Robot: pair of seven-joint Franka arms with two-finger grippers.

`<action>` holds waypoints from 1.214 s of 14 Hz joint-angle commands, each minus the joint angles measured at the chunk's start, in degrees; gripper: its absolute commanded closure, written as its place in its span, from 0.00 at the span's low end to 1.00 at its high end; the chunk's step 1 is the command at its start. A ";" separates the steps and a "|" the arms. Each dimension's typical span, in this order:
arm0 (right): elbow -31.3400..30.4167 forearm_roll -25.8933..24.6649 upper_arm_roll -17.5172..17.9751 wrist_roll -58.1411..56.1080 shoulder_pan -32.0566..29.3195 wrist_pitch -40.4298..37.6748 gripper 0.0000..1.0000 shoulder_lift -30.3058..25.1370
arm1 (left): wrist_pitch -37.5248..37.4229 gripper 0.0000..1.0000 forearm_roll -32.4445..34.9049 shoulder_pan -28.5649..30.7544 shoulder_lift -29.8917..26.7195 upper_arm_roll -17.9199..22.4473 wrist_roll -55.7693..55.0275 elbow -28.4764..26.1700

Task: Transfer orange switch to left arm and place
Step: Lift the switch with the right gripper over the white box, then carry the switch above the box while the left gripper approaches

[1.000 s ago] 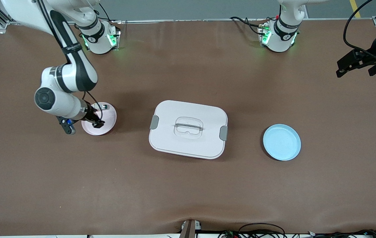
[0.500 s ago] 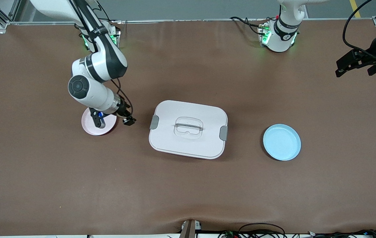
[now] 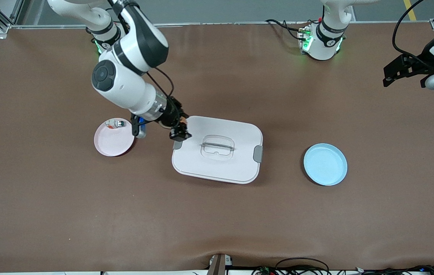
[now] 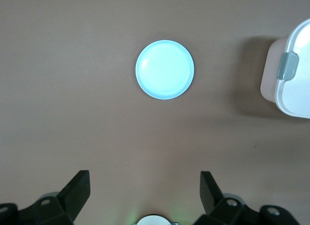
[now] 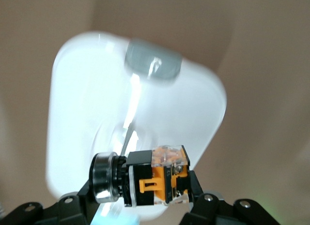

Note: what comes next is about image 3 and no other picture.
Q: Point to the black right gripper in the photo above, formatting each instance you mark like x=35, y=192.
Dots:
x=170, y=114

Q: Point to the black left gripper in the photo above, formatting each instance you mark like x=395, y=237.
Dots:
x=422, y=65

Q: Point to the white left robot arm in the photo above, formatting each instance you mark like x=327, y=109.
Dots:
x=322, y=46

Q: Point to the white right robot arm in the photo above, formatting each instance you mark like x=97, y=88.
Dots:
x=125, y=84

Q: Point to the grey box latch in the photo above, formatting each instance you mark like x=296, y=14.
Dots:
x=258, y=154
x=177, y=145

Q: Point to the white lidded plastic box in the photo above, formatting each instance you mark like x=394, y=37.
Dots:
x=217, y=168

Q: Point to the pink round plate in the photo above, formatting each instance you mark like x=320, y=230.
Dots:
x=114, y=143

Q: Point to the brown table cover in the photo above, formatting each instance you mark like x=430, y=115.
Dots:
x=217, y=221

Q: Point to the light blue round plate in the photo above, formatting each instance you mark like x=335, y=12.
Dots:
x=325, y=165

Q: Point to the brown camera mount post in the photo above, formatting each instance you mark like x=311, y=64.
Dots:
x=217, y=265

